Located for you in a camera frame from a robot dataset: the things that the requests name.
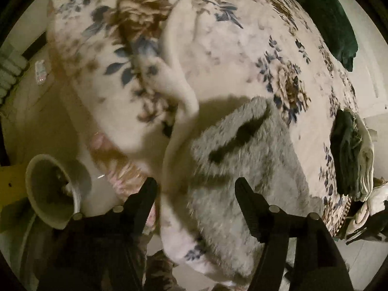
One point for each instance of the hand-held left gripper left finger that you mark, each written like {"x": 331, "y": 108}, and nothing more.
{"x": 151, "y": 194}

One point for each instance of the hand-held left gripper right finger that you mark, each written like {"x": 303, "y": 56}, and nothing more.
{"x": 242, "y": 197}

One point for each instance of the grey fluffy blanket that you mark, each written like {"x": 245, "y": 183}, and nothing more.
{"x": 218, "y": 206}

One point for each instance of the brown patterned cloth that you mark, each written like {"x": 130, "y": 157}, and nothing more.
{"x": 160, "y": 269}

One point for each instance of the brown checked bedsheet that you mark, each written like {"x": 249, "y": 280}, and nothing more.
{"x": 341, "y": 215}

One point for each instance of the white plastic bucket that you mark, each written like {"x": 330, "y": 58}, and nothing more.
{"x": 45, "y": 188}

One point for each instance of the dark green folded garment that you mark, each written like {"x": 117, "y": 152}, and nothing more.
{"x": 345, "y": 151}

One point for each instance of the white folded garment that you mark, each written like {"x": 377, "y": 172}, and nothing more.
{"x": 366, "y": 157}

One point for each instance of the white jacket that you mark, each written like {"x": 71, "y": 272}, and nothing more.
{"x": 377, "y": 200}

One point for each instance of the black jacket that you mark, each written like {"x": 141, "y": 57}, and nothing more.
{"x": 376, "y": 221}

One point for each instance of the yellow box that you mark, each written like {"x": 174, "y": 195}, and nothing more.
{"x": 12, "y": 185}

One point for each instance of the floral fleece blanket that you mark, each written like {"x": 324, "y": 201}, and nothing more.
{"x": 227, "y": 51}

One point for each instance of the small plastic packet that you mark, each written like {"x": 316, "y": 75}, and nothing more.
{"x": 41, "y": 72}

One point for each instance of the dark green blanket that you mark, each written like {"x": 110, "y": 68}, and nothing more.
{"x": 327, "y": 15}

